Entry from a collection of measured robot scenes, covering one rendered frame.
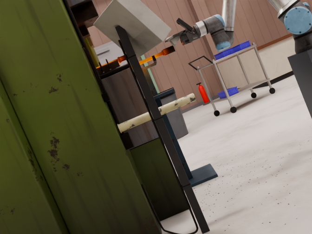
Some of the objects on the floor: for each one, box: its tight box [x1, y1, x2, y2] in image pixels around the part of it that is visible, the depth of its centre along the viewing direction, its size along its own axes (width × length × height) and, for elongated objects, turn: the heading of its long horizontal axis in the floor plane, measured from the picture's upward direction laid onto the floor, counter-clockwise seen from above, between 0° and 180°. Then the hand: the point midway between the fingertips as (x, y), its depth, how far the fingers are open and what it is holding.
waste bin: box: [147, 87, 189, 144], centre depth 552 cm, size 52×52×68 cm
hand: (166, 39), depth 242 cm, fingers open, 3 cm apart
